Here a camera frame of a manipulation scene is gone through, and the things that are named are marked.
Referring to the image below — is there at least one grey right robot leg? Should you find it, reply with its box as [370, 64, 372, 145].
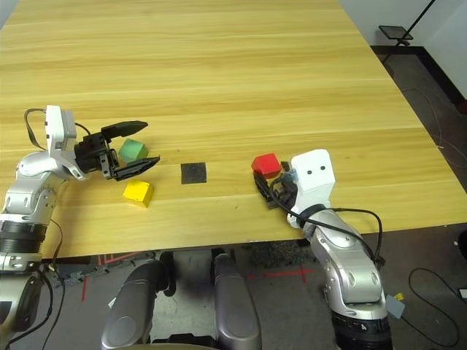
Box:
[212, 253, 263, 350]

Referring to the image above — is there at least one grey left robot leg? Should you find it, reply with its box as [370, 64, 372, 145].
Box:
[101, 260, 163, 350]

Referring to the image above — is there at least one grey puzzle floor mat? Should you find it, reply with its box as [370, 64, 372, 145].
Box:
[53, 267, 111, 289]

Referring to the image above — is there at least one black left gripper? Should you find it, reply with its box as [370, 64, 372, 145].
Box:
[74, 120, 161, 182]

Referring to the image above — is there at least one green wooden block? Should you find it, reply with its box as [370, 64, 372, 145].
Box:
[117, 139, 149, 164]

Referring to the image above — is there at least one dark speckled floor mat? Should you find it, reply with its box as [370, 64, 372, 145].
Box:
[249, 239, 317, 271]

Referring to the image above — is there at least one red wooden block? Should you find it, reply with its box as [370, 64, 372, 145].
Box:
[251, 152, 282, 179]

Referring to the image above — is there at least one black floor cable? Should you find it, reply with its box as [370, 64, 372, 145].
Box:
[407, 267, 467, 348]

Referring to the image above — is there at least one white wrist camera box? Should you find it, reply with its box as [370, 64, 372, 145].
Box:
[44, 105, 89, 181]
[287, 147, 337, 229]

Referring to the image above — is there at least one black robot pelvis bracket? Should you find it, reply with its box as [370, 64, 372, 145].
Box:
[152, 332, 217, 346]

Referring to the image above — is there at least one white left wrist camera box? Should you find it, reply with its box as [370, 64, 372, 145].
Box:
[44, 105, 89, 181]

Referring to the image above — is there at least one yellow wooden block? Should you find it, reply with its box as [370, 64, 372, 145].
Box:
[122, 179, 155, 209]

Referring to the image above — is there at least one black square marker patch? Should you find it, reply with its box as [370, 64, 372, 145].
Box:
[180, 162, 209, 185]

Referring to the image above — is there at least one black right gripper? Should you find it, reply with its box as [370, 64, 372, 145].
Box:
[252, 160, 298, 211]

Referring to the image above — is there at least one grey robot leg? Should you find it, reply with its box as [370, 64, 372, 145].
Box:
[212, 253, 263, 350]
[101, 260, 163, 350]

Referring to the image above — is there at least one round black camera cable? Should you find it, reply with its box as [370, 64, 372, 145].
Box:
[271, 179, 387, 269]

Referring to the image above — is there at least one grey card with yellow tag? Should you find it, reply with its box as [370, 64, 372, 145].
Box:
[385, 292, 407, 319]

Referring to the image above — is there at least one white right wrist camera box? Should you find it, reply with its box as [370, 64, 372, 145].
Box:
[287, 147, 337, 229]

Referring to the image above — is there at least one thin black wire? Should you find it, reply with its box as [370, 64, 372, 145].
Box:
[6, 217, 67, 350]

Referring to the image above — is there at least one beige robot torso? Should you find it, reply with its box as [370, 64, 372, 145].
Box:
[156, 341, 220, 350]

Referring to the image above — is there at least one flat dark camera cable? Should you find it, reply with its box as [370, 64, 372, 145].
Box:
[23, 107, 93, 152]

